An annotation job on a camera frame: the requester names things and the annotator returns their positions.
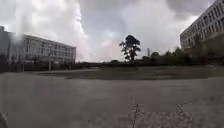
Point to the tall dark tree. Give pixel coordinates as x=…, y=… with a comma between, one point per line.
x=130, y=46

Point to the grass lawn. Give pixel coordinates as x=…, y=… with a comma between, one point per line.
x=143, y=72

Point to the grey concrete pavement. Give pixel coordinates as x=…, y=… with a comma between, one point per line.
x=83, y=100

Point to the distant row of trees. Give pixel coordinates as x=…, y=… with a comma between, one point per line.
x=166, y=57

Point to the pole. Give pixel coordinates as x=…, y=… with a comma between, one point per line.
x=50, y=61

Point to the long low pale building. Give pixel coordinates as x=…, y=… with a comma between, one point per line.
x=43, y=50

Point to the large curved pale building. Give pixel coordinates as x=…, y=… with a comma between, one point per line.
x=206, y=30

